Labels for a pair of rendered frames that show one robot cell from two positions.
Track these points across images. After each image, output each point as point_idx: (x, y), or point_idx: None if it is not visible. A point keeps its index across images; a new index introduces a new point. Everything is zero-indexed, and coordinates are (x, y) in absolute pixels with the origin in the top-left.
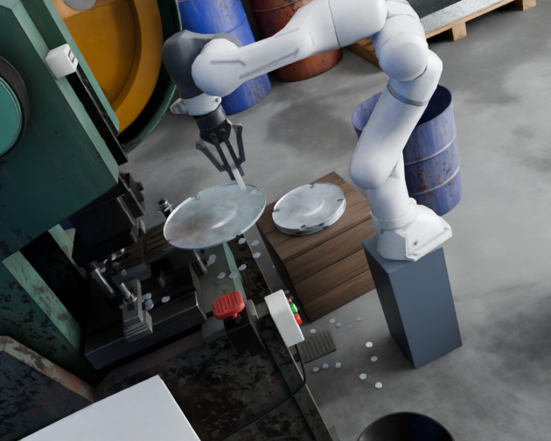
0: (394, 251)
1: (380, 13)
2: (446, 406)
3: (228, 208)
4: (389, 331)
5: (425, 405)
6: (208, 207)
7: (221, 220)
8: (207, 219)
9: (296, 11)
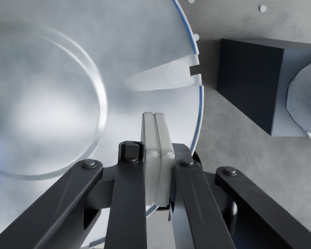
0: (304, 123)
1: None
2: (215, 135)
3: (77, 121)
4: (222, 40)
5: (202, 126)
6: (6, 61)
7: (45, 166)
8: None
9: None
